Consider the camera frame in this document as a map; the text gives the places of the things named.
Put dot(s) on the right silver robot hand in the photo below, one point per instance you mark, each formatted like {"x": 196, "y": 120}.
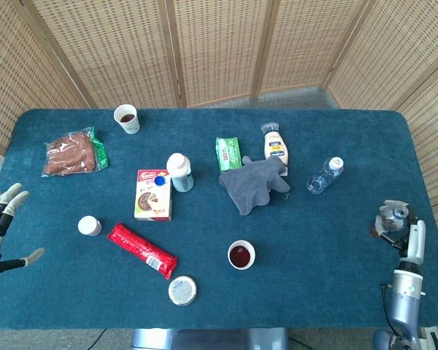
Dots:
{"x": 414, "y": 240}

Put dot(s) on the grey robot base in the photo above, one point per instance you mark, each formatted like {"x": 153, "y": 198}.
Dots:
{"x": 204, "y": 341}

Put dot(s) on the clear water bottle white cap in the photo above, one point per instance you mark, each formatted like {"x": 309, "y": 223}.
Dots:
{"x": 323, "y": 178}

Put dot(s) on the mayonnaise squeeze bottle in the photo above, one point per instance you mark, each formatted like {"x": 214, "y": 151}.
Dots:
{"x": 275, "y": 146}

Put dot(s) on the white paper cup green flower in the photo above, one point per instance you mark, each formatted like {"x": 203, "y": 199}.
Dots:
{"x": 241, "y": 255}
{"x": 131, "y": 125}

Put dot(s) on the white milk drink bottle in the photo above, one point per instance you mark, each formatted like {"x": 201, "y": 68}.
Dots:
{"x": 179, "y": 167}

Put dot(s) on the small white jar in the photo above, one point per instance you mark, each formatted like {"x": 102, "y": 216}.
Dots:
{"x": 89, "y": 225}

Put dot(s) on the white equipment box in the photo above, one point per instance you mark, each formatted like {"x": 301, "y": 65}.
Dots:
{"x": 436, "y": 339}

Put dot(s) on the brown food bag green edge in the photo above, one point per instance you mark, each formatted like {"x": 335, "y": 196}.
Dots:
{"x": 73, "y": 156}

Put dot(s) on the red biscuit pack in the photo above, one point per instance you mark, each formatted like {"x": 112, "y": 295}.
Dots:
{"x": 138, "y": 248}

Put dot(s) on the red white cake box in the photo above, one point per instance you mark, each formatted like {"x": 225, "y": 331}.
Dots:
{"x": 146, "y": 197}

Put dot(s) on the grey towel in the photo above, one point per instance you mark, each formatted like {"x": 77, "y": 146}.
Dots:
{"x": 252, "y": 186}

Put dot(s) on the round metal tin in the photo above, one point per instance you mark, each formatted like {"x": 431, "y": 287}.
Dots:
{"x": 182, "y": 290}

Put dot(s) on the green wet wipes pack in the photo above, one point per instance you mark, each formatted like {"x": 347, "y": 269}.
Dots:
{"x": 228, "y": 153}

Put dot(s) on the blue carpet table cover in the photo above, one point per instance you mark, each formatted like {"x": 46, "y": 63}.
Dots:
{"x": 204, "y": 237}

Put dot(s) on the wicker folding screen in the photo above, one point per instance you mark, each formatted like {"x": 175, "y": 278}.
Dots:
{"x": 219, "y": 47}

